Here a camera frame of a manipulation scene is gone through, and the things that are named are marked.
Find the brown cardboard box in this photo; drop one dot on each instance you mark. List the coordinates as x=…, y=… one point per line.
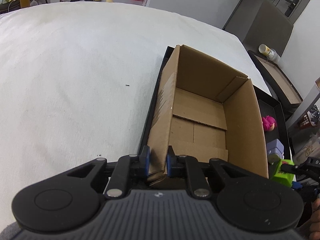
x=207, y=119

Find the pink dinosaur figurine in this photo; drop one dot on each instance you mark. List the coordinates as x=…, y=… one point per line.
x=269, y=123

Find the black framed cardboard board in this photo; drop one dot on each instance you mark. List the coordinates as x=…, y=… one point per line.
x=285, y=91

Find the black shallow tray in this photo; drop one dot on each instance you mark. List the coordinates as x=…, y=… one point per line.
x=275, y=119

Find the black door handle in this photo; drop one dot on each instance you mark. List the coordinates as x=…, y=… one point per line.
x=291, y=7

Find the person's right hand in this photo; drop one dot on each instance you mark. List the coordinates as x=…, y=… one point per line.
x=315, y=221

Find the green cube toy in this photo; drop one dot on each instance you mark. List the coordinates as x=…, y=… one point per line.
x=276, y=174

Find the lavender cube toy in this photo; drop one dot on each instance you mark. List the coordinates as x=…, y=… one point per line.
x=275, y=151

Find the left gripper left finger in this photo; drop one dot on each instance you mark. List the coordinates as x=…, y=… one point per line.
x=130, y=170

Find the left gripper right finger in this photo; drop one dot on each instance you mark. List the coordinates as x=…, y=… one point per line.
x=188, y=168

